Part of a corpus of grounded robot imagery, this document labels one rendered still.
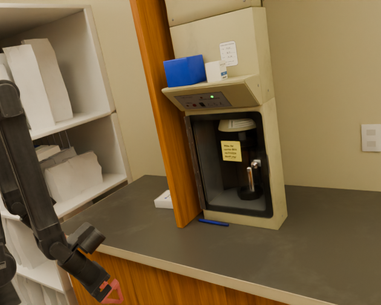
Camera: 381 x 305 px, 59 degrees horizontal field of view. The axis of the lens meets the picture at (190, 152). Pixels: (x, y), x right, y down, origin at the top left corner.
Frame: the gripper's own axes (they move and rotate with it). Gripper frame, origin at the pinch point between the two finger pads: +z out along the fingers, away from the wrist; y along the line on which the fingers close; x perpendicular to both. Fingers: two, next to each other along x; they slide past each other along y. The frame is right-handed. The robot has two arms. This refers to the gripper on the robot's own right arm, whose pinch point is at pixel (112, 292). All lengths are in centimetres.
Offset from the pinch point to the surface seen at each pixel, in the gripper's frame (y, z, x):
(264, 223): -8, 30, -51
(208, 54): 4, -28, -76
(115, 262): 38.7, 21.3, -7.4
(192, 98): 6, -20, -62
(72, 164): 117, 6, -35
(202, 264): -4.6, 18.5, -23.8
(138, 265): 25.7, 21.8, -11.6
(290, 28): 3, -11, -119
